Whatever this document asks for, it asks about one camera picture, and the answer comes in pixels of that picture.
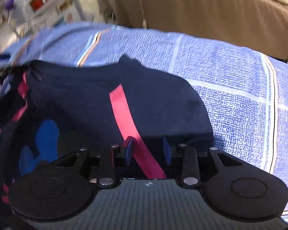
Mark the brown covered bed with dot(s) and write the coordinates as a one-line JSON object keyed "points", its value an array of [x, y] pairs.
{"points": [[261, 25]]}

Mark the blue plaid bedsheet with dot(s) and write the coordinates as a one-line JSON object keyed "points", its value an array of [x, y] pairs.
{"points": [[245, 92]]}

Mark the navy Minnie Mouse shirt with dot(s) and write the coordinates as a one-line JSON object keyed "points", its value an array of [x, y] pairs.
{"points": [[56, 120]]}

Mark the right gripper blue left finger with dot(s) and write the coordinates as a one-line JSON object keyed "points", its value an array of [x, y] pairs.
{"points": [[114, 163]]}

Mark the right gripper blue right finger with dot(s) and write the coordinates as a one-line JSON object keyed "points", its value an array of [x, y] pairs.
{"points": [[181, 164]]}

